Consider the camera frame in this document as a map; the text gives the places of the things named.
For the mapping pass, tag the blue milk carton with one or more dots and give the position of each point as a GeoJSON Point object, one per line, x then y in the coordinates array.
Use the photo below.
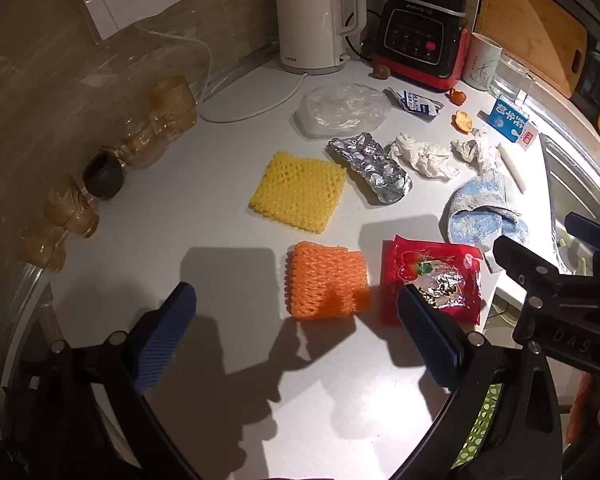
{"type": "Point", "coordinates": [505, 117]}

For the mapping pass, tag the crushed blue white carton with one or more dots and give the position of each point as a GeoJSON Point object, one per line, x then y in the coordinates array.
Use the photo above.
{"type": "Point", "coordinates": [415, 102]}

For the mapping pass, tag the yellow foam net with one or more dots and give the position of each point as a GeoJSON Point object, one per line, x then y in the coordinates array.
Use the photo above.
{"type": "Point", "coordinates": [295, 190]}

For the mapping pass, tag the large orange peel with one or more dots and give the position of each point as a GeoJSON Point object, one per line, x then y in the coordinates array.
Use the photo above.
{"type": "Point", "coordinates": [462, 121]}

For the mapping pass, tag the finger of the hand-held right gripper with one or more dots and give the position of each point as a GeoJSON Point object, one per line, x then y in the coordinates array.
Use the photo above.
{"type": "Point", "coordinates": [587, 225]}
{"type": "Point", "coordinates": [522, 260]}

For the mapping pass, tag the clear plastic bag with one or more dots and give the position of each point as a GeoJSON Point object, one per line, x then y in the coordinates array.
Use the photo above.
{"type": "Point", "coordinates": [340, 110]}

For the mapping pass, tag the white sponge block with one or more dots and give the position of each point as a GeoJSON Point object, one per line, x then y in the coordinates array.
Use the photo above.
{"type": "Point", "coordinates": [512, 167]}

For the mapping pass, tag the blue and white cloth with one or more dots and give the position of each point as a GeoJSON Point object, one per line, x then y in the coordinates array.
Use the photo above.
{"type": "Point", "coordinates": [475, 205]}

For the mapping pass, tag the white tissue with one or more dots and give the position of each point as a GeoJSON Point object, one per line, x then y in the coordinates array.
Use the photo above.
{"type": "Point", "coordinates": [475, 152]}
{"type": "Point", "coordinates": [420, 155]}

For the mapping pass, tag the stainless steel sink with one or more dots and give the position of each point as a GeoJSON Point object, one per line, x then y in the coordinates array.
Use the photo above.
{"type": "Point", "coordinates": [565, 195]}

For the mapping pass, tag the amber glass jar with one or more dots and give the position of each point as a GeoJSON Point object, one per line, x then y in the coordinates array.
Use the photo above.
{"type": "Point", "coordinates": [42, 247]}
{"type": "Point", "coordinates": [72, 207]}
{"type": "Point", "coordinates": [175, 102]}
{"type": "Point", "coordinates": [145, 142]}

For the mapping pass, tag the white printed cup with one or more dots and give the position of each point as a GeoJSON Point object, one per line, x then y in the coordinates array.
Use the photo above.
{"type": "Point", "coordinates": [480, 60]}

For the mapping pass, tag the red and black blender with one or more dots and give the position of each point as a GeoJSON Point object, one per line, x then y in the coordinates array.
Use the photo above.
{"type": "Point", "coordinates": [415, 35]}

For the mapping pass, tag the black-capped glass jar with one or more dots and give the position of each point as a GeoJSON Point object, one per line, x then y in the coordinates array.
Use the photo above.
{"type": "Point", "coordinates": [103, 176]}

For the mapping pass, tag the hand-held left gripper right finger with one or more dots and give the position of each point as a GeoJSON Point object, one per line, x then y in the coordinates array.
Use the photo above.
{"type": "Point", "coordinates": [430, 340]}

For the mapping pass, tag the person's right hand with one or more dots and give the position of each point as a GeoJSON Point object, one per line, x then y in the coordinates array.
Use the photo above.
{"type": "Point", "coordinates": [582, 400]}

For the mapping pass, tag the red snack wrapper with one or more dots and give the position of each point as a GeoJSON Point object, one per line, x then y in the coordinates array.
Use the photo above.
{"type": "Point", "coordinates": [405, 270]}

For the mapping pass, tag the brown chestnut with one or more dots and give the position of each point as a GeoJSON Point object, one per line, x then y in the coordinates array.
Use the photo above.
{"type": "Point", "coordinates": [381, 71]}

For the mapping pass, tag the white electric kettle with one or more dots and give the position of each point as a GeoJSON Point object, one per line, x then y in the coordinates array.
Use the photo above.
{"type": "Point", "coordinates": [310, 15]}

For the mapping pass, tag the orange foam net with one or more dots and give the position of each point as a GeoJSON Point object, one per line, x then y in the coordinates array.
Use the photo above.
{"type": "Point", "coordinates": [320, 280]}

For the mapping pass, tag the aluminium foil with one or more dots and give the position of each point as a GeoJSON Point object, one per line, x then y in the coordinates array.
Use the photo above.
{"type": "Point", "coordinates": [370, 165]}

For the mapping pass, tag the clear glass mug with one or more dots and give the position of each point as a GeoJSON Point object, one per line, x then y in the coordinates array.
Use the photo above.
{"type": "Point", "coordinates": [510, 77]}

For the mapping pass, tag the green perforated basket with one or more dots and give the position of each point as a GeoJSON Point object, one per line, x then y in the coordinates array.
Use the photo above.
{"type": "Point", "coordinates": [485, 410]}

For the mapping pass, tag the wooden cutting board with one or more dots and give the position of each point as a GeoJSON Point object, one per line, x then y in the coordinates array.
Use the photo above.
{"type": "Point", "coordinates": [530, 25]}

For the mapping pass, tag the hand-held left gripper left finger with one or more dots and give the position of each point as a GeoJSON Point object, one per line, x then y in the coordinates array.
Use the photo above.
{"type": "Point", "coordinates": [165, 340]}

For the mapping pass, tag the small orange peel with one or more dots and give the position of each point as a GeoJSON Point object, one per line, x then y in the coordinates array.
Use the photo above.
{"type": "Point", "coordinates": [457, 96]}

